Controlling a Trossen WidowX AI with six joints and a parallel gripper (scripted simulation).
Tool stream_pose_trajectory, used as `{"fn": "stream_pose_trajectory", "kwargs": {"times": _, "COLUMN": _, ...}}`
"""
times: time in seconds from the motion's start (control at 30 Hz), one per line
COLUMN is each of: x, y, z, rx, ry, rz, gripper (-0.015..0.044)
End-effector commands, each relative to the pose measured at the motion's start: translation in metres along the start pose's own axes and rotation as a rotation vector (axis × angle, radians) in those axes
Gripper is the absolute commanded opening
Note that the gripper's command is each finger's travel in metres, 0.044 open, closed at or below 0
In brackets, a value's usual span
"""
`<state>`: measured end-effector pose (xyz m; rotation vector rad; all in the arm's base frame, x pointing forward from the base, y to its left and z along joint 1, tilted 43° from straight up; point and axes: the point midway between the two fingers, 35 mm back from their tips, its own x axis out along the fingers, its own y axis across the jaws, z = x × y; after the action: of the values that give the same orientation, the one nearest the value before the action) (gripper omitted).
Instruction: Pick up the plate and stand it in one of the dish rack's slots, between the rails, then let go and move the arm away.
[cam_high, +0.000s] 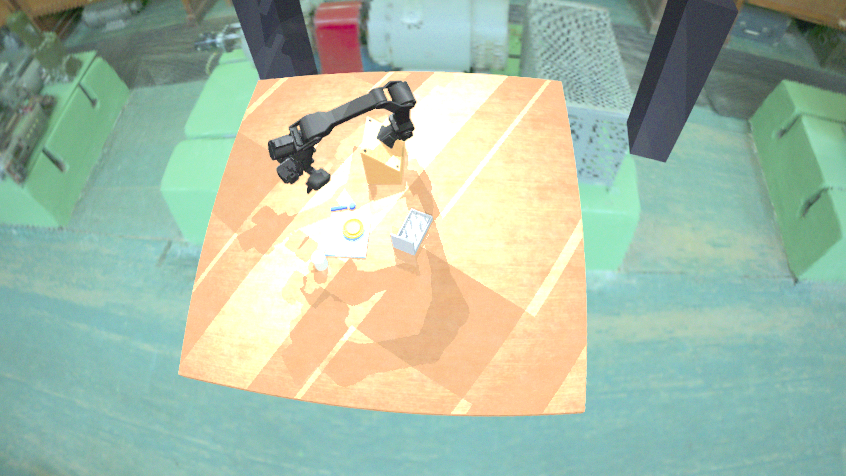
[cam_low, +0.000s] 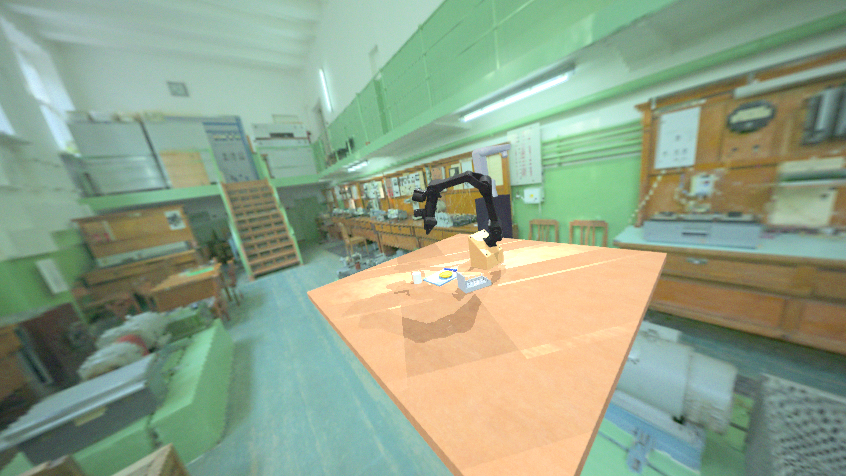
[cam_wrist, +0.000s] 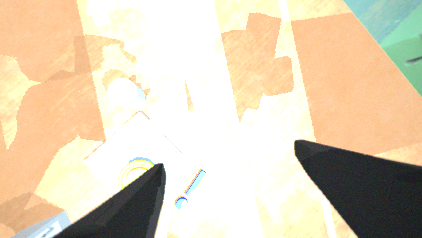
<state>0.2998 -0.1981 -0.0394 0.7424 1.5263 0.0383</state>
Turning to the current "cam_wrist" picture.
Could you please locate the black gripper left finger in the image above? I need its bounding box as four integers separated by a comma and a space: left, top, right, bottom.
48, 163, 167, 238

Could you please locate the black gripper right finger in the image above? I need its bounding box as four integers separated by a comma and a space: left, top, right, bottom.
294, 139, 422, 238

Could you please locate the yellow plate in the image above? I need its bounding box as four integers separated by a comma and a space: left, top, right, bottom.
118, 160, 154, 190

